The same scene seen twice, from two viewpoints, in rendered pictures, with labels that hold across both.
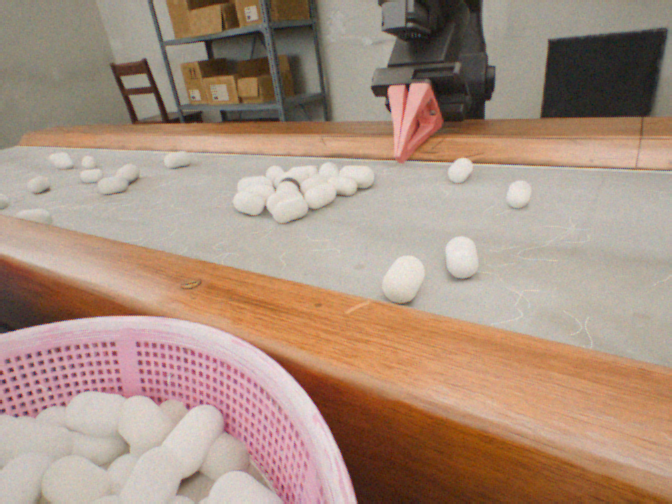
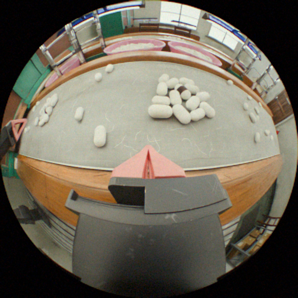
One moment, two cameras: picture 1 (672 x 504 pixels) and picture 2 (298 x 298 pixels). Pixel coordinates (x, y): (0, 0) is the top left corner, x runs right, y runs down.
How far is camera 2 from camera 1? 0.50 m
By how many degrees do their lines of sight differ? 74
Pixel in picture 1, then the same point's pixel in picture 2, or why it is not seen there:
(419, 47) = (145, 267)
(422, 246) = (109, 81)
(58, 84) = (284, 204)
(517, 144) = (76, 178)
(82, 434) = not seen: hidden behind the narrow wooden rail
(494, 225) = (89, 98)
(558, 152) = (64, 171)
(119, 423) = not seen: hidden behind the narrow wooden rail
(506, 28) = not seen: outside the picture
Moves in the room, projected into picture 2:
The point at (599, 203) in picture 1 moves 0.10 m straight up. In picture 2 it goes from (63, 126) to (34, 105)
